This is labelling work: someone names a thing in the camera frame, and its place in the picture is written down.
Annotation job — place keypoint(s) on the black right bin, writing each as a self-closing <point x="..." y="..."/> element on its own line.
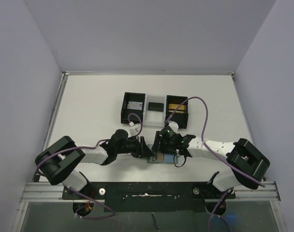
<point x="181" y="115"/>

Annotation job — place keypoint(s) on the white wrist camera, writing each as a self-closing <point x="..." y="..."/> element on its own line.
<point x="135" y="129"/>
<point x="173" y="125"/>

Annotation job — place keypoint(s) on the black left bin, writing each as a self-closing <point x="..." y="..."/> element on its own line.
<point x="129" y="96"/>

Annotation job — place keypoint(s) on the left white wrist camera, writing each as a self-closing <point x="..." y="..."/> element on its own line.
<point x="135" y="129"/>

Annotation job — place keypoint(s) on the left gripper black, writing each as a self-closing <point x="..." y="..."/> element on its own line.
<point x="141" y="147"/>

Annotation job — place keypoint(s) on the gold card in bin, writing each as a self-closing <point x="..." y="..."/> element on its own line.
<point x="177" y="107"/>

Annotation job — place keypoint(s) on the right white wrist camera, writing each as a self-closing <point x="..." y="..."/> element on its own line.
<point x="173" y="125"/>

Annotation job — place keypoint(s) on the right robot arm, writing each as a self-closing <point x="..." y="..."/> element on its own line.
<point x="247" y="164"/>

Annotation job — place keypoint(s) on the aluminium front rail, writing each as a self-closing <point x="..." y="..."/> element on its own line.
<point x="44" y="192"/>

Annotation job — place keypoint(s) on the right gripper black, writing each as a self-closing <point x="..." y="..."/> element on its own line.
<point x="156" y="141"/>

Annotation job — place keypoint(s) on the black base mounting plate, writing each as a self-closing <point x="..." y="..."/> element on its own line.
<point x="198" y="197"/>

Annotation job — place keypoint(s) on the black bin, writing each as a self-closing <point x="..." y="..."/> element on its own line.
<point x="181" y="115"/>
<point x="129" y="96"/>

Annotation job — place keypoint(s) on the silver blue card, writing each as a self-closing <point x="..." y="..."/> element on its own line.
<point x="134" y="105"/>

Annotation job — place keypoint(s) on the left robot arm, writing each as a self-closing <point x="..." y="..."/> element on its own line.
<point x="58" y="162"/>

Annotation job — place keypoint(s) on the white middle bin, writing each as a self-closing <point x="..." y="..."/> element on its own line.
<point x="153" y="118"/>

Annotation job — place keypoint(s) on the green leather card holder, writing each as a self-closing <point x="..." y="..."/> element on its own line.
<point x="168" y="159"/>

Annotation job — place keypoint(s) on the black card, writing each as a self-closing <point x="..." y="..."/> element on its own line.
<point x="155" y="106"/>

